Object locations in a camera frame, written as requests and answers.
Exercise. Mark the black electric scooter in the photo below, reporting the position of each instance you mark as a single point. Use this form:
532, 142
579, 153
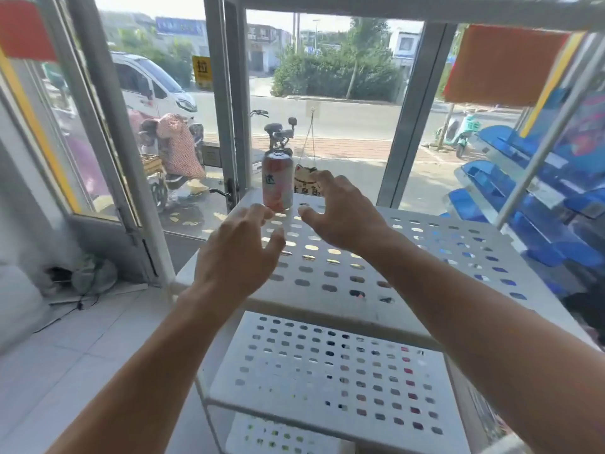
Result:
279, 134

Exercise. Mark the white van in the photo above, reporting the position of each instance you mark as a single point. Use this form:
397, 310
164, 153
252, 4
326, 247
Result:
151, 85

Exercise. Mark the grey framed glass door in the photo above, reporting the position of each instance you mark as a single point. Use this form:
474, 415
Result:
227, 113

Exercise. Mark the orange paper sheet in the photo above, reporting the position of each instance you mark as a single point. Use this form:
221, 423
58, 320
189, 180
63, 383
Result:
501, 66

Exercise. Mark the blue printed poster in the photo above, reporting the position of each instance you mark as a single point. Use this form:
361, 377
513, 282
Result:
581, 137

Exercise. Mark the scooter with pink cover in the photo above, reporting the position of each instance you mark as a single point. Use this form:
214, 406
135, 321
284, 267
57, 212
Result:
179, 146

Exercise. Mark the yellow door sticker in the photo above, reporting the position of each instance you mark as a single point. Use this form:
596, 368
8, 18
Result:
202, 73

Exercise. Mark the red paper sheet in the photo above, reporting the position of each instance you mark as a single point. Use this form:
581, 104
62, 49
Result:
26, 30

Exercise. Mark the person's left hand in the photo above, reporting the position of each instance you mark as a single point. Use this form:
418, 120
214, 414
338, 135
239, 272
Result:
236, 260

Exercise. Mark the pink can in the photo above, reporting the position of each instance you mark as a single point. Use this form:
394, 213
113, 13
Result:
278, 184

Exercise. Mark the person's right forearm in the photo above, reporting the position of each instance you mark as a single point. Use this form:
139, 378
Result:
496, 335

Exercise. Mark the white metal shelf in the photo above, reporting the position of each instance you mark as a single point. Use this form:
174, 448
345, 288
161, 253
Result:
307, 316

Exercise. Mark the white door sticker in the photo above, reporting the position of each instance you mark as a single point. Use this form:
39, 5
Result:
212, 156

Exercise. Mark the person's left forearm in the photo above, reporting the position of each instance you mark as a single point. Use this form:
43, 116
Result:
142, 387

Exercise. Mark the blue plastic display rack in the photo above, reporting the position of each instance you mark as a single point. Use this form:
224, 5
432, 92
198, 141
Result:
529, 222

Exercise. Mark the green roadside shrubs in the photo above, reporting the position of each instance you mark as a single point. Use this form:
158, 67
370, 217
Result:
331, 75

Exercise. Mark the beige cat figurine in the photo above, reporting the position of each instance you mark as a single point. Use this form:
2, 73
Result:
307, 181

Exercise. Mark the person's right hand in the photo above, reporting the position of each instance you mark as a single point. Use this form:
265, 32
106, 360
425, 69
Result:
354, 222

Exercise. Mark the teal parked scooter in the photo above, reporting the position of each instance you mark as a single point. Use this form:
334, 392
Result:
463, 132

